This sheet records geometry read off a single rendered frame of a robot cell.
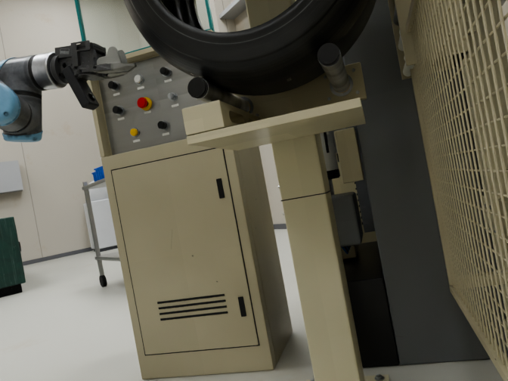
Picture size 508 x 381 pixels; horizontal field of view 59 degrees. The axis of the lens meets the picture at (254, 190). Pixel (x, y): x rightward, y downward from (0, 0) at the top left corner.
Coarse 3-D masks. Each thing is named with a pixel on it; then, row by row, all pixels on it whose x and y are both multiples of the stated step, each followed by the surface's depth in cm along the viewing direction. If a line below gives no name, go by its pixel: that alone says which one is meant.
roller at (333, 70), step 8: (320, 48) 89; (328, 48) 88; (336, 48) 88; (320, 56) 89; (328, 56) 88; (336, 56) 88; (328, 64) 89; (336, 64) 90; (328, 72) 95; (336, 72) 96; (344, 72) 102; (336, 80) 104; (344, 80) 108; (336, 88) 115; (344, 88) 117
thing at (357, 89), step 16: (352, 64) 121; (320, 80) 123; (352, 80) 121; (240, 96) 129; (256, 96) 128; (272, 96) 127; (288, 96) 126; (304, 96) 124; (320, 96) 123; (336, 96) 122; (352, 96) 121; (256, 112) 128; (272, 112) 127; (288, 112) 126
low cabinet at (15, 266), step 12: (0, 228) 496; (12, 228) 502; (0, 240) 495; (12, 240) 501; (0, 252) 494; (12, 252) 500; (0, 264) 493; (12, 264) 499; (0, 276) 492; (12, 276) 498; (24, 276) 505; (0, 288) 491; (12, 288) 501
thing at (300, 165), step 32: (256, 0) 129; (288, 0) 127; (288, 160) 129; (320, 160) 127; (288, 192) 129; (320, 192) 127; (288, 224) 130; (320, 224) 127; (320, 256) 128; (320, 288) 128; (320, 320) 129; (352, 320) 135; (320, 352) 129; (352, 352) 127
